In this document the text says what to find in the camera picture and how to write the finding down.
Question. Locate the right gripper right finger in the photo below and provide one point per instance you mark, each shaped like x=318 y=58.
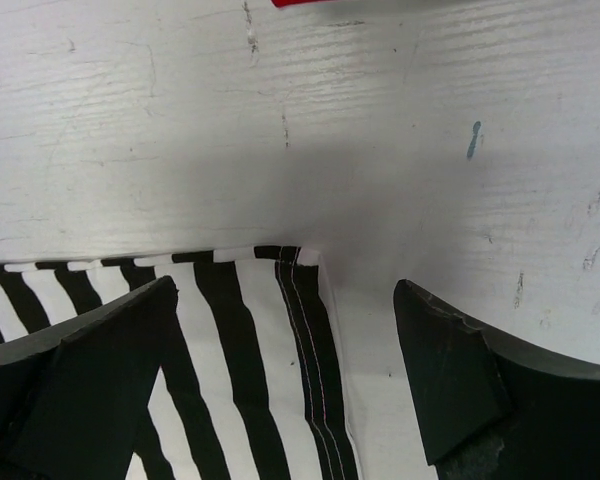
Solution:
x=490 y=405

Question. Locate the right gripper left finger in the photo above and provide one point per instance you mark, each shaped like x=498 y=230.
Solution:
x=72 y=394

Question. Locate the black white striped tank top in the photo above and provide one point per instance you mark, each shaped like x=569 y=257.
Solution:
x=252 y=388

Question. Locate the red white striped tank top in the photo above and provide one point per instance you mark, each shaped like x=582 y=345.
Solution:
x=281 y=4

